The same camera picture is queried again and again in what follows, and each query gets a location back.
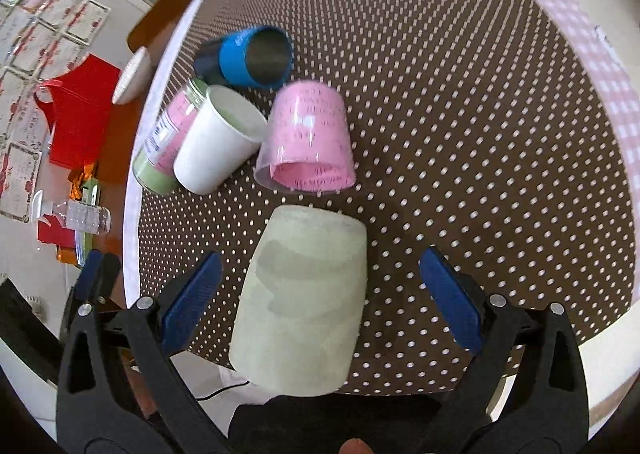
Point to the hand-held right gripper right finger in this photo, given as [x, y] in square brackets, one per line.
[450, 301]

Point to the red paper bag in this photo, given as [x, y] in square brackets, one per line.
[80, 118]

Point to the pink-labelled jar with green lid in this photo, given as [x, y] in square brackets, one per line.
[167, 138]

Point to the white paper cup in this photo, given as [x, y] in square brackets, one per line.
[220, 143]

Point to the group of wall certificates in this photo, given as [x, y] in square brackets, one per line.
[30, 33]

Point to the white bowl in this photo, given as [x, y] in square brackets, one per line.
[131, 77]

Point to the person's right hand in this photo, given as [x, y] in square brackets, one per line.
[356, 448]

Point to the gold foil wrapper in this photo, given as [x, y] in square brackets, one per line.
[82, 184]

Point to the blue metal-lined cup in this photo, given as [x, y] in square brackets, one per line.
[240, 58]

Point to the pink checked cloth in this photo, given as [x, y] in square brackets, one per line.
[600, 68]

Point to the pale green frosted cup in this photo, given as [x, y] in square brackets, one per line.
[300, 309]

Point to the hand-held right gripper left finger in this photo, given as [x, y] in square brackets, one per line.
[192, 301]

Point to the black object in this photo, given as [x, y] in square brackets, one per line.
[20, 329]

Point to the pink printed cup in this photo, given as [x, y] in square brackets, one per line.
[307, 133]

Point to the clear plastic spray bottle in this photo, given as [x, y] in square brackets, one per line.
[80, 216]

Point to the dark blue cup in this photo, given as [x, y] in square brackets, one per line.
[206, 62]

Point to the brown wooden table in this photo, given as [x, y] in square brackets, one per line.
[160, 16]

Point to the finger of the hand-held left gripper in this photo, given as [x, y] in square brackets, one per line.
[97, 274]

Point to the brown polka dot tablecloth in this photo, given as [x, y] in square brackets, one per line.
[450, 133]

